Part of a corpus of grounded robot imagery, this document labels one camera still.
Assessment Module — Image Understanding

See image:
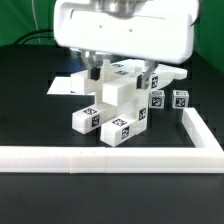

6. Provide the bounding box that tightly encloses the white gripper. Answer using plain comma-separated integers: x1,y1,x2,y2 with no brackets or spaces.
54,0,197,90

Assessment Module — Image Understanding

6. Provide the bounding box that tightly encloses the white chair back frame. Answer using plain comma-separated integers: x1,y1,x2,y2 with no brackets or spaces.
71,59,187,106

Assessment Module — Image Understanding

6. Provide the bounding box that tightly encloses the white chair seat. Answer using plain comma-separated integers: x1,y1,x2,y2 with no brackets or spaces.
94,59,150,134

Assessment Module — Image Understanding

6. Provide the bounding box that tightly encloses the small white marker block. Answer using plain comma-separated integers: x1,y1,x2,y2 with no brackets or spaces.
71,102,118,135

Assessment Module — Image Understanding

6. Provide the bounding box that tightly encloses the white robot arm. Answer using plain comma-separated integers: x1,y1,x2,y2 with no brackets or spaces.
53,0,200,81

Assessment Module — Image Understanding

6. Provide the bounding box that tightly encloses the white marker base sheet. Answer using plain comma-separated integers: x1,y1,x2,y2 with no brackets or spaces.
47,77,94,95

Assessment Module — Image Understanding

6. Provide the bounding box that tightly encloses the black cable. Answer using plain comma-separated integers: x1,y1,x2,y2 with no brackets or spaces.
13,29,55,46

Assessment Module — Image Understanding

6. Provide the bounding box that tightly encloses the white U-shaped obstacle frame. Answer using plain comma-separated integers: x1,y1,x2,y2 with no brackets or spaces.
0,108,224,174

